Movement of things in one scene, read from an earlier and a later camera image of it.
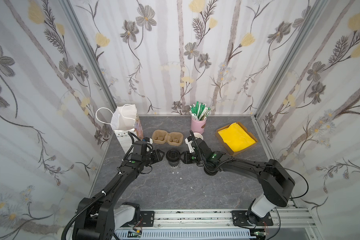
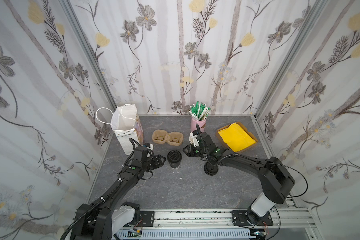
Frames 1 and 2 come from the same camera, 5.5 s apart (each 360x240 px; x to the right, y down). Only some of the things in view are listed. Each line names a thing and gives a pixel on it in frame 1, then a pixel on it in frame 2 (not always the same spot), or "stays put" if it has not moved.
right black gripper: x=190 y=157 → x=196 y=147
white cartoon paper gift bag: x=125 y=120 stays put
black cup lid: x=173 y=155 stays put
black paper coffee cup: x=173 y=162 stays put
